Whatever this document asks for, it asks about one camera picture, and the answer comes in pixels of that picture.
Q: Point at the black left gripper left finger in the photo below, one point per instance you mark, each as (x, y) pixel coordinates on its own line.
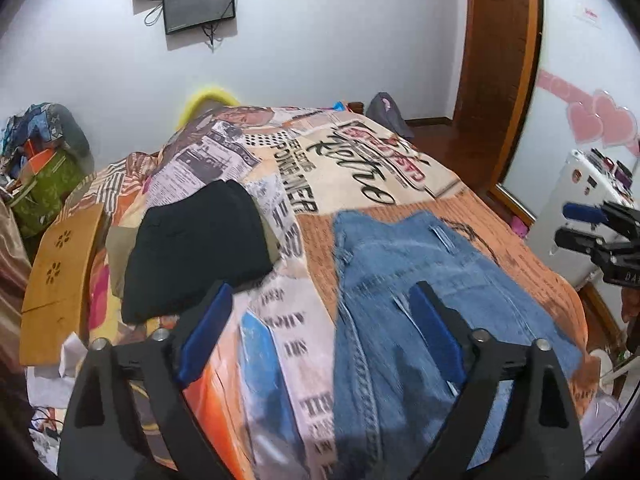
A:
(128, 417)

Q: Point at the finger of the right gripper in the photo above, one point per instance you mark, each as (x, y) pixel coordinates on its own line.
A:
(583, 243)
(585, 213)

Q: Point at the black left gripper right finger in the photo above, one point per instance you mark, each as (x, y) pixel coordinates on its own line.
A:
(514, 417)

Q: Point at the blue denim jeans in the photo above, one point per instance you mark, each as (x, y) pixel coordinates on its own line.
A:
(397, 370)

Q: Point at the right hand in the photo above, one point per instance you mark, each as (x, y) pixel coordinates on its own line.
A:
(630, 303)

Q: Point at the white plastic bag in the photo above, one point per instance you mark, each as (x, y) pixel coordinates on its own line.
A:
(51, 386)

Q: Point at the yellow pink fleece blanket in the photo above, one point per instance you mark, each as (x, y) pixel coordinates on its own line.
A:
(104, 320)

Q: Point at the newspaper print bedspread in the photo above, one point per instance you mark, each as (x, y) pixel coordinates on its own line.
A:
(303, 166)

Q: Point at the striped pink curtain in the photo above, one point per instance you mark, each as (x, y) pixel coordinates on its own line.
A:
(14, 273)

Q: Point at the olive green folded garment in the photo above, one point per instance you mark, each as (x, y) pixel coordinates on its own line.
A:
(120, 242)

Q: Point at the black folded garment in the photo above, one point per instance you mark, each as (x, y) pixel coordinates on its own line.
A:
(182, 249)

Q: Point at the wooden door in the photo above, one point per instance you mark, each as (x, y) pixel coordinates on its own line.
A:
(498, 58)

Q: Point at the grey cap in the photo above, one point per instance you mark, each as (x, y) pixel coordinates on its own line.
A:
(384, 110)

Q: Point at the green patterned bag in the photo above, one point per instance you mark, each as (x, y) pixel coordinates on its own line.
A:
(42, 198)

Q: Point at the pile of colourful clothes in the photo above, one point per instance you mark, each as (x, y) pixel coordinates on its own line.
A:
(46, 125)

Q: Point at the yellow pillow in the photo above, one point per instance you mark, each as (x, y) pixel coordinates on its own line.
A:
(209, 98)

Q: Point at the pink heart wall decoration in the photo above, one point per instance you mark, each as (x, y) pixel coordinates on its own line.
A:
(593, 117)

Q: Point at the small black wall monitor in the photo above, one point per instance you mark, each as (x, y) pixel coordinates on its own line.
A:
(180, 15)

